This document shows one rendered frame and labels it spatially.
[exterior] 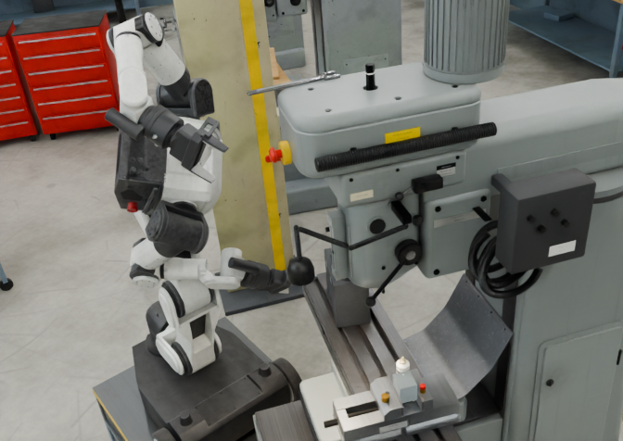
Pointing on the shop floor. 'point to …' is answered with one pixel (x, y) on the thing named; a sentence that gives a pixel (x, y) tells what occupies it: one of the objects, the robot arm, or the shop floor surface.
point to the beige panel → (239, 120)
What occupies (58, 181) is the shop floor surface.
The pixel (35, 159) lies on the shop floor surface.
